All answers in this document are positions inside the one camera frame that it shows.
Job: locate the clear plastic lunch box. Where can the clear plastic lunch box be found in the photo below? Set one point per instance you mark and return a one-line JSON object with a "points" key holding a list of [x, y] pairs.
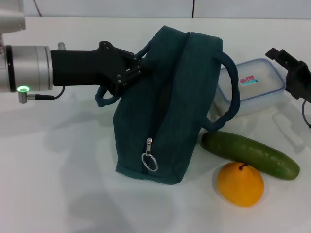
{"points": [[260, 93]]}

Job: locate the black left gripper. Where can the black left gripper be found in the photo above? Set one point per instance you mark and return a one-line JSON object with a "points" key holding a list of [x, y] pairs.
{"points": [[80, 68]]}

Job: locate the green cucumber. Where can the green cucumber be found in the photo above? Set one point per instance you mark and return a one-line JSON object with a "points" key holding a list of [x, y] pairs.
{"points": [[250, 153]]}

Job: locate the orange yellow pear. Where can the orange yellow pear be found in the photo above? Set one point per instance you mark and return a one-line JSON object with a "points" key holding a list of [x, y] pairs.
{"points": [[240, 187]]}

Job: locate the dark blue fabric bag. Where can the dark blue fabric bag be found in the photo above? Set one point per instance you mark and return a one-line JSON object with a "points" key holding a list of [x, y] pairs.
{"points": [[177, 102]]}

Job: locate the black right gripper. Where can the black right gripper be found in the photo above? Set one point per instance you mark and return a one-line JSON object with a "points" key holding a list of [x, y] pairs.
{"points": [[301, 80]]}

